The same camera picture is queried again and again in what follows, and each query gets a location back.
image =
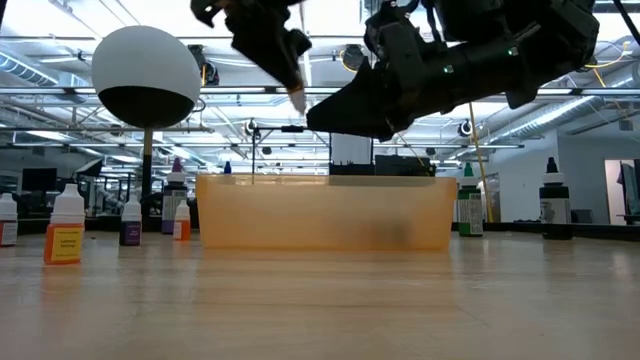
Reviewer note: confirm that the black equipment box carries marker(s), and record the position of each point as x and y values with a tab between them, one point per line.
400	165

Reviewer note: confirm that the black background rig frame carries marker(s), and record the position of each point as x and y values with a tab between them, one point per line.
292	129

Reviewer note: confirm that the white black sphere on pole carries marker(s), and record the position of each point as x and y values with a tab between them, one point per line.
145	65

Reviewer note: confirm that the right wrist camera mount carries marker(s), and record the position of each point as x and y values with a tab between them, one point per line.
400	40

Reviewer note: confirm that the grey hanging cloth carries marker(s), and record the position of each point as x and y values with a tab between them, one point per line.
631	190

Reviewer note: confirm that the small red label dropper bottle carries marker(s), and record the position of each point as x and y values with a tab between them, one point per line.
7	232

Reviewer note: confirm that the small orange food coloring bottle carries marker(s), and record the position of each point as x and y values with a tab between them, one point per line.
182	230

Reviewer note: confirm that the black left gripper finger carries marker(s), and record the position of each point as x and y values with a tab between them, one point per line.
270	45

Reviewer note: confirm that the small purple food coloring bottle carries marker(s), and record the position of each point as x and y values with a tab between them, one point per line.
131	233

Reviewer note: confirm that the large green food coloring bottle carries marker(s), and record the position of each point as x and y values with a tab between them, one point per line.
471	215

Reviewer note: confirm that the translucent orange plastic bin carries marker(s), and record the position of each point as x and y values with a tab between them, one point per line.
300	215

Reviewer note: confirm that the dark computer monitor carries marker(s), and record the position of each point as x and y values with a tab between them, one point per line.
39	180

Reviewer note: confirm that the dark bag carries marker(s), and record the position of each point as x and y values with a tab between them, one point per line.
582	216

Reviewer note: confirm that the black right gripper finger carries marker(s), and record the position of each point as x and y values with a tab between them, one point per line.
360	110

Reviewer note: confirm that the large blue food coloring bottle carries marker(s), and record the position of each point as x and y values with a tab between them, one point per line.
227	167

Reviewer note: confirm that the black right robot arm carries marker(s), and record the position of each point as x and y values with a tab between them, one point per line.
550	40

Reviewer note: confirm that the small lemon yellow label bottle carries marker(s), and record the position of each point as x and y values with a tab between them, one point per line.
65	245

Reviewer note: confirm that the thin yellow pole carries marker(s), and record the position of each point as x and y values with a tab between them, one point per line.
481	165

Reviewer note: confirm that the large purple food coloring bottle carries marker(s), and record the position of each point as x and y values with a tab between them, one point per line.
172	195

